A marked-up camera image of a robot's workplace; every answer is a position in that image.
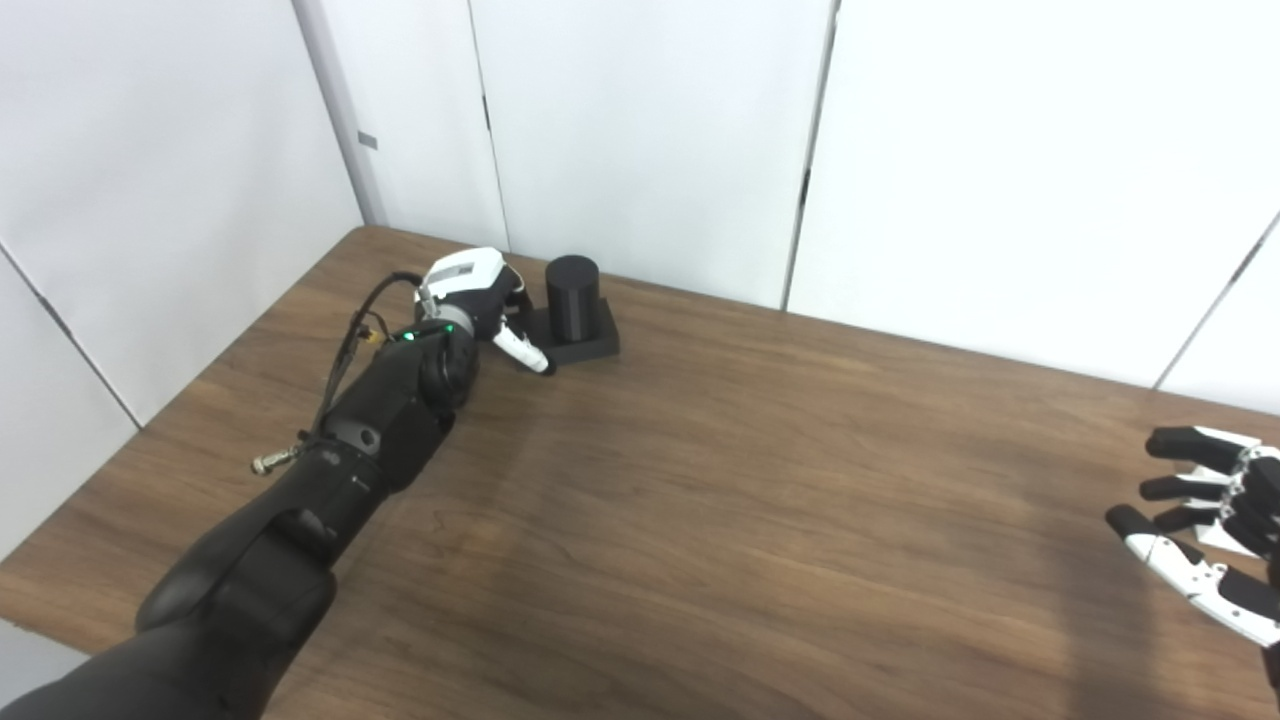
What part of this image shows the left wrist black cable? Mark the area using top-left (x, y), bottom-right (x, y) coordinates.
top-left (250, 272), bottom-right (426, 476)

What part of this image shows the black peg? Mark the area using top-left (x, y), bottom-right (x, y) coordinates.
top-left (528, 255), bottom-right (621, 365)

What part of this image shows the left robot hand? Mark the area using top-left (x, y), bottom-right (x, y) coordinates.
top-left (415, 247), bottom-right (557, 377)

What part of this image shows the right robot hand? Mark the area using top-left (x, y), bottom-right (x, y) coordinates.
top-left (1105, 426), bottom-right (1280, 691)

